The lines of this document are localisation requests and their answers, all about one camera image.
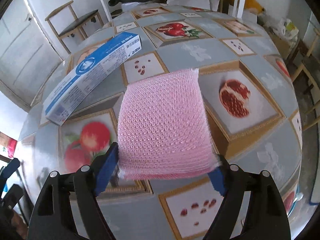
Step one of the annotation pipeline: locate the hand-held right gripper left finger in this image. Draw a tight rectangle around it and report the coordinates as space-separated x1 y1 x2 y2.
29 142 120 240

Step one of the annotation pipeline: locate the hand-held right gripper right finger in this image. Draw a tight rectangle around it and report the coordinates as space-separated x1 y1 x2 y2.
202 155 292 240

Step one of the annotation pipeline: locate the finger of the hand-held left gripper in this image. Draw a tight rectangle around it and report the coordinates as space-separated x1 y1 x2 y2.
0 158 20 184
3 184 25 207

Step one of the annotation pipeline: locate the white and blue carton box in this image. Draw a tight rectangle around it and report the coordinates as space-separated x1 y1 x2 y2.
44 32 142 125

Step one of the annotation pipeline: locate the white door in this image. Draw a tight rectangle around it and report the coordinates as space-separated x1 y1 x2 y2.
0 0 64 112

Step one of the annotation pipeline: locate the fruit print tablecloth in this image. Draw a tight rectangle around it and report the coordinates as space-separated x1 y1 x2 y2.
19 4 303 240

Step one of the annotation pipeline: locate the wooden chair with dark seat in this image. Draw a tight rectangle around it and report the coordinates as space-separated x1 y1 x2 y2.
45 0 104 54
291 27 320 130

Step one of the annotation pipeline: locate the brown cardboard box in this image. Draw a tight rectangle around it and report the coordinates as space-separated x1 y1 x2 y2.
269 32 292 59

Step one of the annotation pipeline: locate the white printed plastic bag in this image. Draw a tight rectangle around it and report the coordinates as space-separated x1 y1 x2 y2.
272 17 299 40

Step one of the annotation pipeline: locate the black plastic bag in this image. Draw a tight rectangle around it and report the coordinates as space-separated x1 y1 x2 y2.
108 0 140 7

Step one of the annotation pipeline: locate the yellow bag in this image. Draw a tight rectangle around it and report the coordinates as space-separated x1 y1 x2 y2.
244 0 266 14

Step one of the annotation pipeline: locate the white paper pile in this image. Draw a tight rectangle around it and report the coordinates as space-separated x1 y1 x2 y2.
166 0 220 12

